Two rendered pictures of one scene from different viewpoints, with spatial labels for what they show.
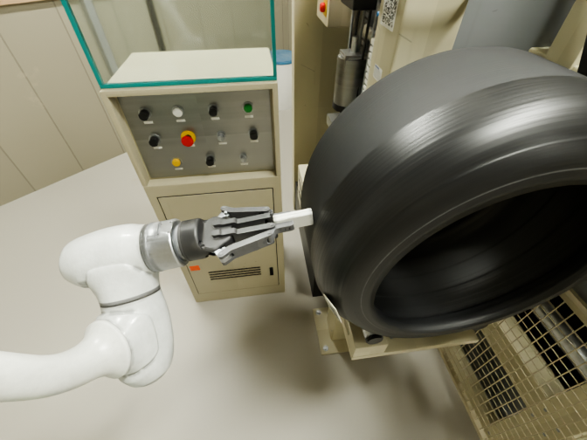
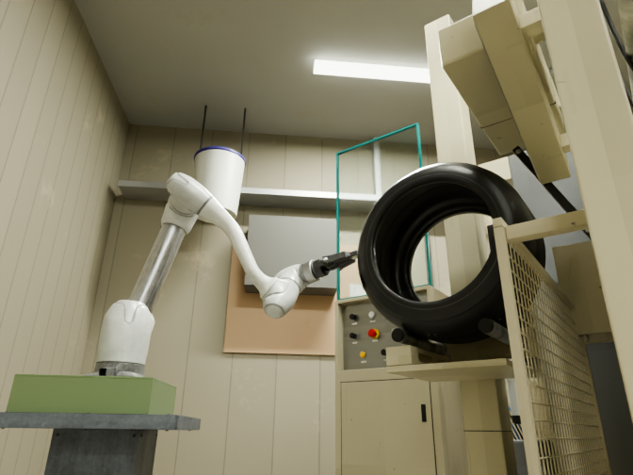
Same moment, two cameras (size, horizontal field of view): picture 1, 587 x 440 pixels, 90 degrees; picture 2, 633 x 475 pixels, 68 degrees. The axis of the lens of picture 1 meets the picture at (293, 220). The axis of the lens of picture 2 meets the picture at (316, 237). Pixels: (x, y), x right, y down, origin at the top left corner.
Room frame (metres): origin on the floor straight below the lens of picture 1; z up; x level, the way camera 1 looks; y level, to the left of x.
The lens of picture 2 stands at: (-0.97, -1.05, 0.61)
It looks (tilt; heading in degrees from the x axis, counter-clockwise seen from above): 22 degrees up; 44
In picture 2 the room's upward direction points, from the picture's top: 1 degrees clockwise
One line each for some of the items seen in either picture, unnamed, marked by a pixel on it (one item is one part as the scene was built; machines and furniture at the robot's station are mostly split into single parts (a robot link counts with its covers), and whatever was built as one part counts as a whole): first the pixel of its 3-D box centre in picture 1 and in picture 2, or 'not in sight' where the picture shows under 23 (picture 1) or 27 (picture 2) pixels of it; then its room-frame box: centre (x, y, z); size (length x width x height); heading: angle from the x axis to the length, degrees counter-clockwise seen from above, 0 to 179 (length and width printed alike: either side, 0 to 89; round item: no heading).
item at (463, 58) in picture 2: not in sight; (507, 88); (0.41, -0.63, 1.71); 0.61 x 0.25 x 0.15; 8
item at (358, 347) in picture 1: (351, 292); (422, 362); (0.48, -0.18, 0.84); 0.36 x 0.09 x 0.06; 8
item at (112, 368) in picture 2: not in sight; (117, 372); (-0.25, 0.53, 0.78); 0.22 x 0.18 x 0.06; 43
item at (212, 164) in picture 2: not in sight; (217, 186); (1.23, 2.34, 2.74); 0.49 x 0.48 x 0.59; 139
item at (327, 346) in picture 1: (340, 327); not in sight; (0.75, -0.26, 0.01); 0.27 x 0.27 x 0.02; 8
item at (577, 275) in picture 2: not in sight; (589, 293); (0.77, -0.67, 1.05); 0.20 x 0.15 x 0.30; 8
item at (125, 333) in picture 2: not in sight; (125, 332); (-0.24, 0.55, 0.92); 0.18 x 0.16 x 0.22; 66
